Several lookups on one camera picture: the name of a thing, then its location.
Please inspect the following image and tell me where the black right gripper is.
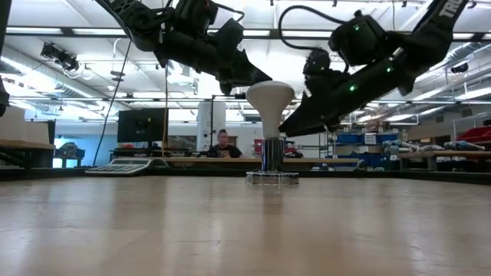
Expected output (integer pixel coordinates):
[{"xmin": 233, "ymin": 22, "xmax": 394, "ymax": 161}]
[{"xmin": 278, "ymin": 57, "xmax": 420, "ymax": 138}]

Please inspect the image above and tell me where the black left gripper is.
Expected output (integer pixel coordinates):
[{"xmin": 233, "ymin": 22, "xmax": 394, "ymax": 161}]
[{"xmin": 154, "ymin": 29, "xmax": 273, "ymax": 96}]

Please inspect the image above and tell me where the white reflector lightbulb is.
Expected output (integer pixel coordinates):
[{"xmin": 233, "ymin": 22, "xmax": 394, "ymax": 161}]
[{"xmin": 245, "ymin": 80, "xmax": 296, "ymax": 140}]

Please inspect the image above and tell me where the chrome lamp socket base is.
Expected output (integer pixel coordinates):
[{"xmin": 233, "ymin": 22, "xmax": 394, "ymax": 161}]
[{"xmin": 245, "ymin": 136, "xmax": 300, "ymax": 186}]

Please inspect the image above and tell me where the blue storage bin shelf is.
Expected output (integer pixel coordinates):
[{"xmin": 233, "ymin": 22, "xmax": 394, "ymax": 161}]
[{"xmin": 334, "ymin": 131, "xmax": 400, "ymax": 170}]

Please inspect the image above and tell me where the black tubular stand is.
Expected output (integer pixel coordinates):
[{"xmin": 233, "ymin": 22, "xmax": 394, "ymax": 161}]
[{"xmin": 209, "ymin": 93, "xmax": 249, "ymax": 155}]

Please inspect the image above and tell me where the white building pillar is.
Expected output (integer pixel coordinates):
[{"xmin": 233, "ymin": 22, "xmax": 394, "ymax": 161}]
[{"xmin": 196, "ymin": 101, "xmax": 227, "ymax": 153}]

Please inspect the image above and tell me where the person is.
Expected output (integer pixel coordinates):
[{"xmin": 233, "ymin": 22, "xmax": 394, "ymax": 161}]
[{"xmin": 206, "ymin": 129, "xmax": 243, "ymax": 159}]

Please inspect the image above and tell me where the black computer monitor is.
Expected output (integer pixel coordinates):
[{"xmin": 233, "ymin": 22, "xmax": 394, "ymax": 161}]
[{"xmin": 117, "ymin": 107, "xmax": 170, "ymax": 143}]

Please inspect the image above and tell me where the wooden workbench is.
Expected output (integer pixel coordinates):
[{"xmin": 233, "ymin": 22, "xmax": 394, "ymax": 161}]
[{"xmin": 397, "ymin": 150, "xmax": 491, "ymax": 172}]

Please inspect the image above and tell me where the grey desk calculator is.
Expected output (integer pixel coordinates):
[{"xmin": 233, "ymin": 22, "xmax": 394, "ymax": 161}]
[{"xmin": 84, "ymin": 157, "xmax": 154, "ymax": 177}]

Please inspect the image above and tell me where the red storage bin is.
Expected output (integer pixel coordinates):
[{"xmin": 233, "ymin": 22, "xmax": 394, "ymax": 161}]
[{"xmin": 455, "ymin": 126, "xmax": 491, "ymax": 145}]

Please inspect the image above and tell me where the black overhead light bar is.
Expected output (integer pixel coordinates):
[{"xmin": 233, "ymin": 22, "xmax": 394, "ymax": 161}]
[{"xmin": 0, "ymin": 25, "xmax": 491, "ymax": 41}]

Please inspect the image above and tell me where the white cardboard box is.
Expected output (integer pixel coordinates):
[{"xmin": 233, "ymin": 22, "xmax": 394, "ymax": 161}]
[
  {"xmin": 25, "ymin": 121, "xmax": 51, "ymax": 144},
  {"xmin": 0, "ymin": 106, "xmax": 26, "ymax": 143}
]

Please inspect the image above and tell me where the wooden side bench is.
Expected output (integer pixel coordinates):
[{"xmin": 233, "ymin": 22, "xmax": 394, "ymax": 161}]
[{"xmin": 0, "ymin": 139, "xmax": 57, "ymax": 169}]

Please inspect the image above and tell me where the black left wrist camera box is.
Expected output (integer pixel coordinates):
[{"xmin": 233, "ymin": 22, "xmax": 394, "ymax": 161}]
[{"xmin": 209, "ymin": 18, "xmax": 246, "ymax": 53}]

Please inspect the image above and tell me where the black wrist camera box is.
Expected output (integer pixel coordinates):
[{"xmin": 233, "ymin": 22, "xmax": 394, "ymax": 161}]
[
  {"xmin": 302, "ymin": 48, "xmax": 331, "ymax": 77},
  {"xmin": 209, "ymin": 18, "xmax": 246, "ymax": 53}
]

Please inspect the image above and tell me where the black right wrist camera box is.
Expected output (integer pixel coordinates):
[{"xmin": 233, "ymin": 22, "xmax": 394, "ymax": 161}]
[{"xmin": 302, "ymin": 48, "xmax": 331, "ymax": 77}]

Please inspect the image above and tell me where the black right camera cable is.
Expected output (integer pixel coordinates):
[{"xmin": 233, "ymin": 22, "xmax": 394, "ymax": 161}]
[{"xmin": 278, "ymin": 5, "xmax": 357, "ymax": 53}]

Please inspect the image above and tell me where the black camera cable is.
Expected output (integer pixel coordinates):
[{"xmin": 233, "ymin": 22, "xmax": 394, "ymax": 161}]
[
  {"xmin": 278, "ymin": 5, "xmax": 357, "ymax": 53},
  {"xmin": 213, "ymin": 2, "xmax": 246, "ymax": 23}
]

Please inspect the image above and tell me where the black left camera cable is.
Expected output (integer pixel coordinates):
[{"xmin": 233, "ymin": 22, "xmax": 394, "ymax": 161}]
[{"xmin": 213, "ymin": 2, "xmax": 246, "ymax": 23}]

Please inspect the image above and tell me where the black aluminium table frame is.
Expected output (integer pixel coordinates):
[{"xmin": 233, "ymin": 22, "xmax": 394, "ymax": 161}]
[{"xmin": 0, "ymin": 165, "xmax": 491, "ymax": 186}]

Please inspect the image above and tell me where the black hanging cable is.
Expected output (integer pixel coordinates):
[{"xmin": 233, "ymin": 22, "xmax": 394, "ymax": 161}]
[{"xmin": 91, "ymin": 38, "xmax": 133, "ymax": 167}]

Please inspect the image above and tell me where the black ceiling mounted camera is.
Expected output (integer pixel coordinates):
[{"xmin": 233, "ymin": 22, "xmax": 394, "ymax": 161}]
[{"xmin": 40, "ymin": 41, "xmax": 80, "ymax": 72}]

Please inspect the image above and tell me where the black vertical post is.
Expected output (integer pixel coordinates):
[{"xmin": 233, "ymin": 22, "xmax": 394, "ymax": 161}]
[{"xmin": 0, "ymin": 0, "xmax": 12, "ymax": 118}]

